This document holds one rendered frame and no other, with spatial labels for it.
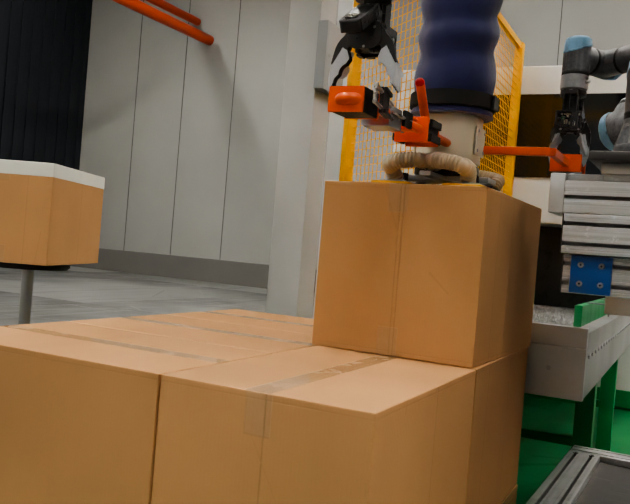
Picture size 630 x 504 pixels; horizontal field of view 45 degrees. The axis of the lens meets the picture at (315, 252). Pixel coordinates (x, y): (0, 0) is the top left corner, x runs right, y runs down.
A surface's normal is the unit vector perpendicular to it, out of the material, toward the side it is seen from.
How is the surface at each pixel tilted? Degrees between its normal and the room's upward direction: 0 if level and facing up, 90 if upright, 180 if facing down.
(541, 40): 90
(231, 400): 90
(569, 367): 90
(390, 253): 90
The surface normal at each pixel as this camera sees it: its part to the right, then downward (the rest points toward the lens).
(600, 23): -0.46, -0.03
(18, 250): -0.05, 0.00
